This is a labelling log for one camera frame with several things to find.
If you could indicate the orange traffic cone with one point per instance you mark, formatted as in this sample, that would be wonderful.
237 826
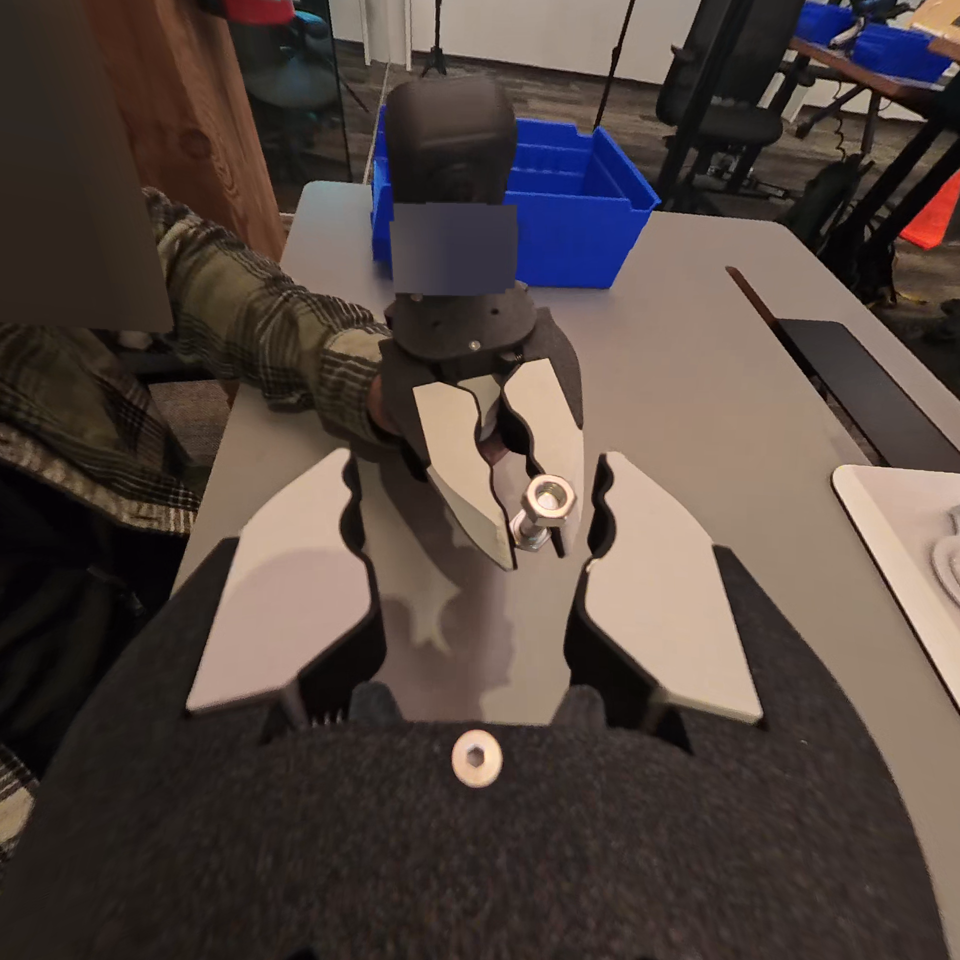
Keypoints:
934 217

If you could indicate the person's plaid shirt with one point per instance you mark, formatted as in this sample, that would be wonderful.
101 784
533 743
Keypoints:
75 420

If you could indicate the wooden pillar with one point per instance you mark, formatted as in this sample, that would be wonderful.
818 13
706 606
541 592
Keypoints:
187 112

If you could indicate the white tablet stand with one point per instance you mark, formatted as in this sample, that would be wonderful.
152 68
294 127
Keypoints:
885 540

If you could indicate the person's black trousers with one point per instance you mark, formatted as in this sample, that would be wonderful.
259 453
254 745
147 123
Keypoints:
67 637

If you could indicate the black rectangular table panel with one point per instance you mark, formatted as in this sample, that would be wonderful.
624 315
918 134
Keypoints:
877 390

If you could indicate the wooden desk with black legs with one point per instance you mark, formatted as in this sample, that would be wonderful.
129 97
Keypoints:
847 66

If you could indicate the silver hex nut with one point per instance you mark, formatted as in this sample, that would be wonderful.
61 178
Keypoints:
559 517

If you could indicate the red wall-mounted box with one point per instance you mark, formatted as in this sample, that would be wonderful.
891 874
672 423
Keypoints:
259 9

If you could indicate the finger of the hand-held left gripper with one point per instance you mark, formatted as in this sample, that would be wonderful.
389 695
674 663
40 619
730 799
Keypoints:
450 442
555 420

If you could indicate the dark backpack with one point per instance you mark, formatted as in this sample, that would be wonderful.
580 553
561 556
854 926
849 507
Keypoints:
825 202

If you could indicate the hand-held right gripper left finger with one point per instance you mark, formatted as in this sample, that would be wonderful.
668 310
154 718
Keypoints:
292 600

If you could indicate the blue divided plastic bin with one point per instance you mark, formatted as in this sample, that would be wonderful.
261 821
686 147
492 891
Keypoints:
577 240

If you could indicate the person's left hand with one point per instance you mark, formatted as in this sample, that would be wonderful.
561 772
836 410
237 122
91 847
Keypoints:
381 412

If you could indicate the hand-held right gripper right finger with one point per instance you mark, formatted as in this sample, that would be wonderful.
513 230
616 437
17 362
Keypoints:
660 600

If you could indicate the black office chair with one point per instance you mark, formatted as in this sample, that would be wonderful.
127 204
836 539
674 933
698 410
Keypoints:
720 60

